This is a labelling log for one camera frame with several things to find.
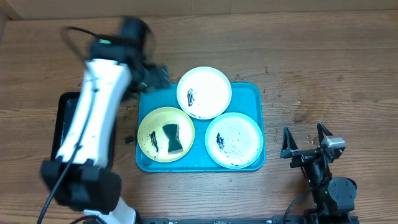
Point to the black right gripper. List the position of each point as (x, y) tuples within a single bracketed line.
[(290, 150)]

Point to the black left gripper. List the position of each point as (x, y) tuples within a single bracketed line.
[(158, 78)]

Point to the green scouring sponge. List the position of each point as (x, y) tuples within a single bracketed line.
[(172, 133)]

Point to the yellow-rimmed plate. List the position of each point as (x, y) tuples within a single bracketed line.
[(152, 140)]

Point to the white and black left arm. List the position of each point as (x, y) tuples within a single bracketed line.
[(80, 175)]

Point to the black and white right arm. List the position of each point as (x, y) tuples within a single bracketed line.
[(333, 196)]

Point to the white dirty plate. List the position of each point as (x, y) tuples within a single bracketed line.
[(204, 93)]

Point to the teal plastic serving tray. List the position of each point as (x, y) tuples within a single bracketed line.
[(246, 99)]

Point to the light blue-rimmed dirty plate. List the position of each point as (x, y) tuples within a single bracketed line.
[(234, 141)]

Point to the black water tray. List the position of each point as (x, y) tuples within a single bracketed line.
[(66, 108)]

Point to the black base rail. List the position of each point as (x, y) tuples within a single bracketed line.
[(217, 221)]

